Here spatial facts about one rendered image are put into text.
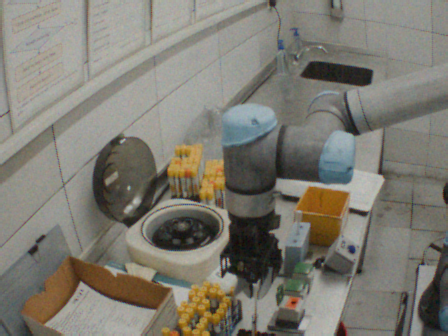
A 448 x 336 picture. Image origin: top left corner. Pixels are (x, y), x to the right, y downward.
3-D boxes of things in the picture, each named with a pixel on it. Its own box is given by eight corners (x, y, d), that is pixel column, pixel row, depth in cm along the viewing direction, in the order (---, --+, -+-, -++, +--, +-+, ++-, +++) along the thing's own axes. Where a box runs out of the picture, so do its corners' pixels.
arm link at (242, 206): (234, 166, 79) (286, 173, 77) (235, 193, 82) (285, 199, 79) (216, 191, 73) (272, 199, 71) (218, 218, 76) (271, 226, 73)
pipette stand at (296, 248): (304, 278, 116) (307, 247, 111) (277, 276, 118) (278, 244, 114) (313, 254, 124) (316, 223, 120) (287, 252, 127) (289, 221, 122)
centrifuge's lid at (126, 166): (93, 155, 108) (73, 154, 113) (122, 248, 119) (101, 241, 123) (148, 118, 125) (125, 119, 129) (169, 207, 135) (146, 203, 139)
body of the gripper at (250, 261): (219, 280, 80) (214, 221, 74) (237, 252, 87) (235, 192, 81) (264, 288, 77) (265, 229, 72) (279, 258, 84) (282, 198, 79)
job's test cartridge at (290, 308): (297, 327, 99) (299, 309, 96) (277, 324, 100) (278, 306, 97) (302, 316, 102) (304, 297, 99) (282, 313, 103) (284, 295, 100)
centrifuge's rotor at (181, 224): (195, 274, 113) (191, 250, 110) (142, 254, 120) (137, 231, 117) (228, 240, 125) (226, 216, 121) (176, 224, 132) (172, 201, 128)
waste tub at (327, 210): (337, 249, 125) (341, 218, 120) (291, 242, 130) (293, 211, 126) (348, 221, 136) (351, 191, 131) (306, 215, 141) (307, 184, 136)
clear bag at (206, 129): (235, 180, 161) (232, 125, 152) (179, 183, 162) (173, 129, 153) (234, 144, 184) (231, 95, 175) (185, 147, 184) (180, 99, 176)
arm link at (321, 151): (358, 115, 72) (291, 106, 75) (353, 147, 63) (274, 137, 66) (356, 160, 76) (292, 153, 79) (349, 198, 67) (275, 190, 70)
